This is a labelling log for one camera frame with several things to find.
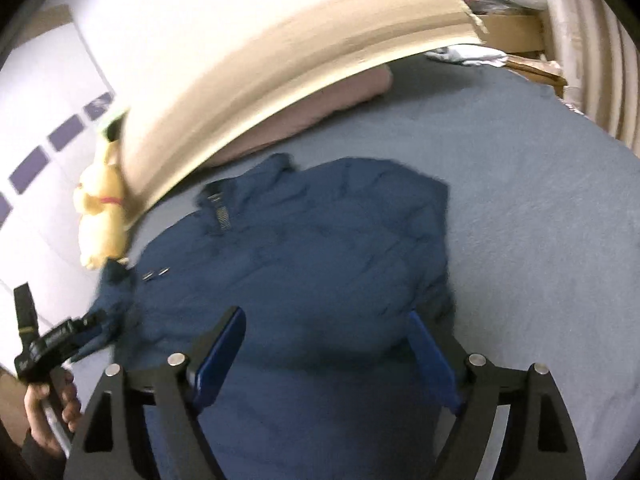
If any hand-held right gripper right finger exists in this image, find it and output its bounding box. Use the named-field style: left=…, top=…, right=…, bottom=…
left=407, top=309, right=589, bottom=480

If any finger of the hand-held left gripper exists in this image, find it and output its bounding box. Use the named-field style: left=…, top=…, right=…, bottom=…
left=82, top=309, right=110, bottom=335

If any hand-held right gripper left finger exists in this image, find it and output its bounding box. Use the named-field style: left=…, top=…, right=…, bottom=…
left=65, top=306, right=247, bottom=480

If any navy blue padded jacket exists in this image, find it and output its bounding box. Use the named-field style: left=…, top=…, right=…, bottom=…
left=74, top=152, right=464, bottom=480

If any person's left forearm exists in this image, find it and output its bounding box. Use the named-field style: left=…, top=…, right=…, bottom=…
left=19, top=437, right=68, bottom=480

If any person's left hand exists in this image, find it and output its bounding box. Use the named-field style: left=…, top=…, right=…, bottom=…
left=23, top=366, right=82, bottom=457

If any yellow plush toy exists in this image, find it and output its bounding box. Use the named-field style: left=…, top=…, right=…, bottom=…
left=72, top=127, right=129, bottom=271

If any bed with grey sheet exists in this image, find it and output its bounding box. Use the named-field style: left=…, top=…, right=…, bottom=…
left=117, top=52, right=640, bottom=480

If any pink pillow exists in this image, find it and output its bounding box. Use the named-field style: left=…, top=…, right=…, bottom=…
left=207, top=65, right=394, bottom=168

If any beige bamboo mat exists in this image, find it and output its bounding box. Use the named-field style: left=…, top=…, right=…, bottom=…
left=117, top=0, right=489, bottom=231

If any white cloth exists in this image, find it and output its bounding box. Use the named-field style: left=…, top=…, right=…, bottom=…
left=426, top=45, right=509, bottom=69

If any cardboard box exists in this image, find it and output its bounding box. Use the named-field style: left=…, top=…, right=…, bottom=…
left=477, top=12, right=547, bottom=61

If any beige curtain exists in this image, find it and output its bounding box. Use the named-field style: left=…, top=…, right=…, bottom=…
left=520, top=0, right=640, bottom=157

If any purple wall panel with print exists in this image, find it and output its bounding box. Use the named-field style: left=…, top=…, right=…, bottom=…
left=81, top=91, right=114, bottom=119

